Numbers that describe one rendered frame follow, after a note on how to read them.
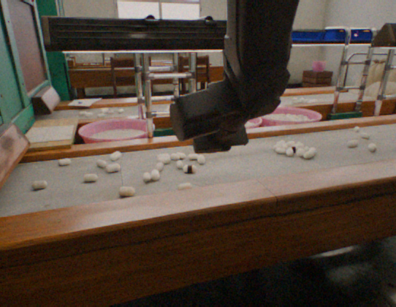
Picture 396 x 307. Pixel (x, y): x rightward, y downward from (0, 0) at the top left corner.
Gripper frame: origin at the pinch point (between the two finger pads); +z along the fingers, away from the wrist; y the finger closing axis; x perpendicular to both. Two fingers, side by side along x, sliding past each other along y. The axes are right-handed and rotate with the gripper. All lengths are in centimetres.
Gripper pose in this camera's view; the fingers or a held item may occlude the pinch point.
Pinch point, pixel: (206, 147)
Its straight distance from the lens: 59.8
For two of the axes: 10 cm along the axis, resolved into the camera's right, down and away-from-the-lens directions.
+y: -9.6, 1.1, -2.7
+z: -2.2, 3.1, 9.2
